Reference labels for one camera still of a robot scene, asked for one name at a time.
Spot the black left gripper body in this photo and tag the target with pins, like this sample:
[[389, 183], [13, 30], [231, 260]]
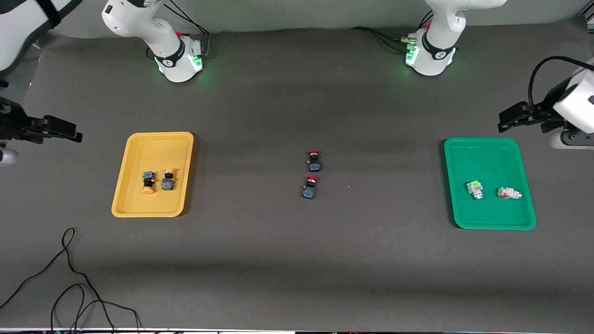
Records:
[[549, 111]]

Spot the yellow plastic tray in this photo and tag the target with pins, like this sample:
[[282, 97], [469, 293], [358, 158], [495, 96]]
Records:
[[153, 204]]

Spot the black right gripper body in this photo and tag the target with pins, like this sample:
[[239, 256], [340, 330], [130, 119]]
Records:
[[14, 123]]

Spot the dark grey table mat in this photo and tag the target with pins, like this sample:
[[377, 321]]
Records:
[[297, 260]]

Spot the green plastic tray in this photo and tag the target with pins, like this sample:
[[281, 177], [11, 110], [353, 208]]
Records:
[[489, 157]]

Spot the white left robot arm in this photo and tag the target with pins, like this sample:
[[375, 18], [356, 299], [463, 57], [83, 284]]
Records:
[[438, 46]]

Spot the green button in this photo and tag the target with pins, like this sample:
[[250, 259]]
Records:
[[509, 193], [474, 189]]

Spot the red push button switch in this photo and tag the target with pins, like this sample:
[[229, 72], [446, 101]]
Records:
[[309, 190], [314, 163]]

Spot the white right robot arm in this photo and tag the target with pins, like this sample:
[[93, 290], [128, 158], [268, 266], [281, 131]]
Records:
[[153, 28]]

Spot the yellow push button switch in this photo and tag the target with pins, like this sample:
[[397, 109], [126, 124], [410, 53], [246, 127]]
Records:
[[168, 183], [148, 180]]

